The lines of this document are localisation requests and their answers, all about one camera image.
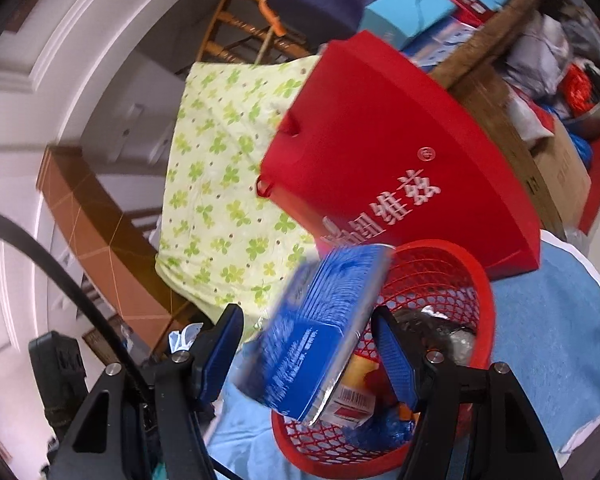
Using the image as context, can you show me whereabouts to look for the brown cardboard box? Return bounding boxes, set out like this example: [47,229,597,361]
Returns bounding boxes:
[450,65,593,241]

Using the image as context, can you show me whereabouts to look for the black cable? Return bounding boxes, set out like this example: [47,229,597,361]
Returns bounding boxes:
[0,205,156,401]

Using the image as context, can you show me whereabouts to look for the light blue box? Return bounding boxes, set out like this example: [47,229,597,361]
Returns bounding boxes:
[362,0,456,51]

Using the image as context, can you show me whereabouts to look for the blue cardboard box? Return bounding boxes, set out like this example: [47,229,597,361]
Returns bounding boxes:
[229,244,396,427]

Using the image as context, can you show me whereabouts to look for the grey plastic bag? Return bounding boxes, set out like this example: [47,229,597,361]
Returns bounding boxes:
[505,12,571,101]

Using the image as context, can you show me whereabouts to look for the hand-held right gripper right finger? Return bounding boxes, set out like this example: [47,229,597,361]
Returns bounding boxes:
[370,306,563,480]

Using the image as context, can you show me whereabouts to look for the crumpled white tissue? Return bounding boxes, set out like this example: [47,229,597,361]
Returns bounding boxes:
[167,322,204,356]

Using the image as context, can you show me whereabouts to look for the wooden chair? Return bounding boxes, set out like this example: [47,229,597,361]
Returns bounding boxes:
[200,0,321,66]

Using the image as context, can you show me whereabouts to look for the small red white carton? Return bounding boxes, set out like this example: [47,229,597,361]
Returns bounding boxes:
[325,385,376,428]

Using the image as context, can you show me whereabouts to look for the blue orange plastic wrapper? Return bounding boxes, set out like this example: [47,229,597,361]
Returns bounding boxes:
[347,400,416,456]

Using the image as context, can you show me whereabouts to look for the white blue printed box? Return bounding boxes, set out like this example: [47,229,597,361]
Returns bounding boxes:
[400,15,481,68]

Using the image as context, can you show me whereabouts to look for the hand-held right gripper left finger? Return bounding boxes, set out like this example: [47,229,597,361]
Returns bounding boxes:
[47,303,245,480]

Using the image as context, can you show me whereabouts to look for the green clover print pillow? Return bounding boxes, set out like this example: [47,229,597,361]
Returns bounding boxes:
[155,56,326,343]

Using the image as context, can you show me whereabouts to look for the red paper bag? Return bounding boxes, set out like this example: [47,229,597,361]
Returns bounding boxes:
[256,30,542,282]

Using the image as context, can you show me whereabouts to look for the navy bag with orange strap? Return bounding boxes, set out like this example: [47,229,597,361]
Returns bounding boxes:
[260,0,381,46]

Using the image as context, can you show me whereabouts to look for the red mesh basket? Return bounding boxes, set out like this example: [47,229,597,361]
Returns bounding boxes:
[271,240,497,476]

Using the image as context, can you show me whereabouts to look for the light blue blanket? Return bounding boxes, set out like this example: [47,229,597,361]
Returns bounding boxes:
[207,230,600,480]

